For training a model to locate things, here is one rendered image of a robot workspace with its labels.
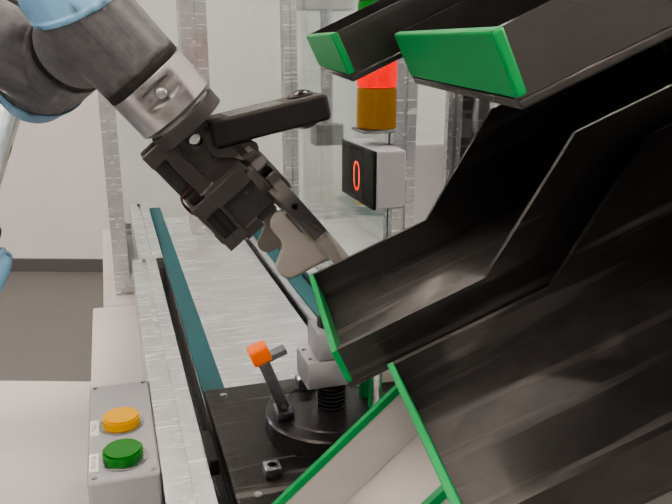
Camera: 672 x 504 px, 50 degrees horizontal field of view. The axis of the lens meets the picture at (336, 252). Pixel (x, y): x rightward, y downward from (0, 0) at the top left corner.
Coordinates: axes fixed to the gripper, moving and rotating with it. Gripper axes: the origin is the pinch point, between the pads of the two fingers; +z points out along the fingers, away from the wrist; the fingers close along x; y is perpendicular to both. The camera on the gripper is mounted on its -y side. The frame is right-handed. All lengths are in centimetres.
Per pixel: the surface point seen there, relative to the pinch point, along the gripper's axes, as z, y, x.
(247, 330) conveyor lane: 17.6, 17.3, -41.4
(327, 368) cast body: 7.8, 8.6, 2.2
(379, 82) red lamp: -5.0, -18.1, -16.6
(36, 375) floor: 51, 119, -238
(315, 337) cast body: 4.9, 7.4, 1.1
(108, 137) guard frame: -15, 14, -82
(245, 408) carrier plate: 9.1, 19.0, -6.2
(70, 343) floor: 59, 109, -270
